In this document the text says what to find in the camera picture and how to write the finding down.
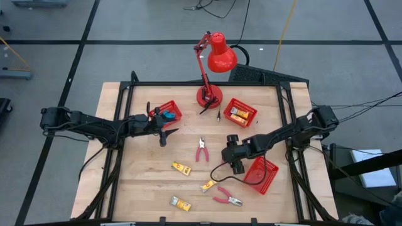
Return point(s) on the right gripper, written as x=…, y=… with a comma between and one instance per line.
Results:
x=242, y=152

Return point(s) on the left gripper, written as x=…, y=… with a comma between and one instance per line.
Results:
x=161, y=139

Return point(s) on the yellow crayon pack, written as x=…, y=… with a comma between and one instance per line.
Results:
x=208, y=186
x=238, y=119
x=239, y=112
x=181, y=168
x=180, y=203

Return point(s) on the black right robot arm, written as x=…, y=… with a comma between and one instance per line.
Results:
x=292, y=132

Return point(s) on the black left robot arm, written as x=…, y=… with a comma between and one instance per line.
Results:
x=94, y=125

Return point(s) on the red plastic basket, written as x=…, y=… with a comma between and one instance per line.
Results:
x=174, y=110
x=248, y=114
x=260, y=174

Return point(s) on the red desk lamp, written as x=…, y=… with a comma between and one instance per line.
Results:
x=221, y=59

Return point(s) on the black side table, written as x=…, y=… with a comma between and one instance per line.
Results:
x=361, y=164

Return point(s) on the white notebook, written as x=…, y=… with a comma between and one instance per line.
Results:
x=373, y=169

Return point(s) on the person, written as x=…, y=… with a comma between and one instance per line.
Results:
x=392, y=210

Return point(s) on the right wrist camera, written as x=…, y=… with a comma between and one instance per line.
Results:
x=226, y=154

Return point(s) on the black aluminium table frame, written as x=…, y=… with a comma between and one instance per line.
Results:
x=204, y=83

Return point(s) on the silver aluminium bracket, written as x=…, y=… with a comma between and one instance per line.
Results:
x=292, y=224
x=117, y=224

